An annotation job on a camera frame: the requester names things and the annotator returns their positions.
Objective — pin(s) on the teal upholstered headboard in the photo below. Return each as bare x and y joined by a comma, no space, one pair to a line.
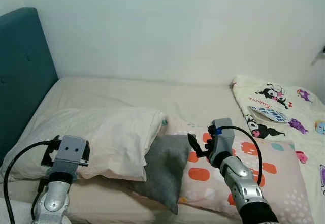
23,71

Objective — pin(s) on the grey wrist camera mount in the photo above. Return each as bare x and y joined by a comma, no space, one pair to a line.
70,150
222,135

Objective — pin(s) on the cream cartoon print blanket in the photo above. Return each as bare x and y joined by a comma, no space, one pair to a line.
299,115

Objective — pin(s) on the grey pillow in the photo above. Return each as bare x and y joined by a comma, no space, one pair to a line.
165,168

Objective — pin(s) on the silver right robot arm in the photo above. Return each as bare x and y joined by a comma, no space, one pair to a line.
241,183

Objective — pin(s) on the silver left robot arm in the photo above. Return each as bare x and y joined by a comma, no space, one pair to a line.
53,201

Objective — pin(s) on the white pillow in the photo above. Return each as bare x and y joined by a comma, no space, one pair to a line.
117,137

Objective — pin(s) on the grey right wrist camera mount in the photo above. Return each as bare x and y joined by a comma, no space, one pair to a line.
222,135

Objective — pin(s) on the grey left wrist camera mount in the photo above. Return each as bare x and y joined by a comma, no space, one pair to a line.
70,150

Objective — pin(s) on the pink patterned pillow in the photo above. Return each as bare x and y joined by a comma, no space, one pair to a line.
277,186

